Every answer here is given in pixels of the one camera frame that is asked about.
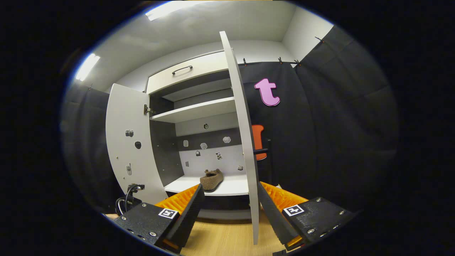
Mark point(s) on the white shoe cabinet door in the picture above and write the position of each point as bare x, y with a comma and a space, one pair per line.
245, 142
128, 106

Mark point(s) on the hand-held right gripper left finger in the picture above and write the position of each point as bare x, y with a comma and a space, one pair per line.
186, 220

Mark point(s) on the white cabinet drawer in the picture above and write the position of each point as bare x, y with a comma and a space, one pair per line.
206, 69

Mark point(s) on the brown fuzzy shoe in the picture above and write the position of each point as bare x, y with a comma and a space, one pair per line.
212, 181

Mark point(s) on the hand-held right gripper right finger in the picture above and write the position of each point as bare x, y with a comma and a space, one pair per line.
275, 220

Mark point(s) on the ceiling light panel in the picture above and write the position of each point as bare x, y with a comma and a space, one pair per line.
87, 67
167, 10

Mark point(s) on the white shoe cabinet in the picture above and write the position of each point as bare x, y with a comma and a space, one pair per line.
227, 186

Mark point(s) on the white cabinet shelf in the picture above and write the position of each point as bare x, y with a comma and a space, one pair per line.
199, 110

